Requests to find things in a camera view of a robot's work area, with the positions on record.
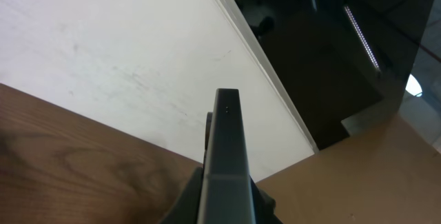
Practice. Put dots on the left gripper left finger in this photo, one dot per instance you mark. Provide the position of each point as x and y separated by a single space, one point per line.
185 208

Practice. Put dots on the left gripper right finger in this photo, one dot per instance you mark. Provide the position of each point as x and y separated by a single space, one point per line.
264 206

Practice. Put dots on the Samsung Galaxy smartphone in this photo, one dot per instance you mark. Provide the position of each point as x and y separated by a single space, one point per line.
226 195

